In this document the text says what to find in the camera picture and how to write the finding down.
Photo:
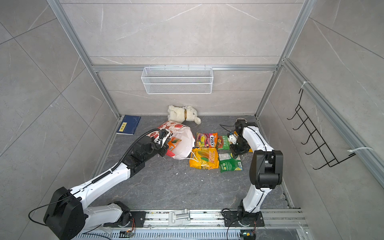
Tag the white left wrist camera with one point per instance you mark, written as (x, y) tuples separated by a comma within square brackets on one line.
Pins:
[(164, 134)]

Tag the colourful orange candy bag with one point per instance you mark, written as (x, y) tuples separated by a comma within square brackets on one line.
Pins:
[(208, 140)]

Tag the orange snack bag in bag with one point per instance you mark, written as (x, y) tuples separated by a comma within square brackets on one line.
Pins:
[(173, 143)]

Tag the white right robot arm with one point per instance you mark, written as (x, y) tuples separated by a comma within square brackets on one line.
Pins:
[(266, 169)]

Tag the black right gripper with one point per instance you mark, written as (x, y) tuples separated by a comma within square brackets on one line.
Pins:
[(235, 151)]

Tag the strawberry print paper bag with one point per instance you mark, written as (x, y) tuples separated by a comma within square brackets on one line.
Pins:
[(183, 132)]

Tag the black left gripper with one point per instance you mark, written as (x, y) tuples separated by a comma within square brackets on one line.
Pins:
[(164, 148)]

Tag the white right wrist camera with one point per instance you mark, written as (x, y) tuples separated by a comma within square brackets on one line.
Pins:
[(232, 139)]

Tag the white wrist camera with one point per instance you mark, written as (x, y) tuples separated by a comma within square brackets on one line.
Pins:
[(232, 139), (164, 134)]

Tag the black wire hook rack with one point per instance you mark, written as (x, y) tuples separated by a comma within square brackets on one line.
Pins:
[(315, 136)]

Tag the white plush bear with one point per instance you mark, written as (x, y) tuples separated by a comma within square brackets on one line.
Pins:
[(182, 114)]

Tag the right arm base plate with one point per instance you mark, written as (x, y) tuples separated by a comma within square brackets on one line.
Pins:
[(242, 219)]

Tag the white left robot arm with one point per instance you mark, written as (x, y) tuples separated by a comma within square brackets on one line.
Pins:
[(69, 211)]

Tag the orange yellow snack bag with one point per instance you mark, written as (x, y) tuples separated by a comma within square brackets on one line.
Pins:
[(204, 158)]

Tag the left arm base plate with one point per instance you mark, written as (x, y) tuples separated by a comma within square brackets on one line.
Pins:
[(133, 219)]

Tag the white wire mesh basket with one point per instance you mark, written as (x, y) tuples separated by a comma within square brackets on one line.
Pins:
[(177, 80)]

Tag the green corn chip bag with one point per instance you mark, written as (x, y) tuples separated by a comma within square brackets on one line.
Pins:
[(223, 143)]

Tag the grey rail bracket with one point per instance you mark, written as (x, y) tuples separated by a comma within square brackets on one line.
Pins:
[(179, 217)]

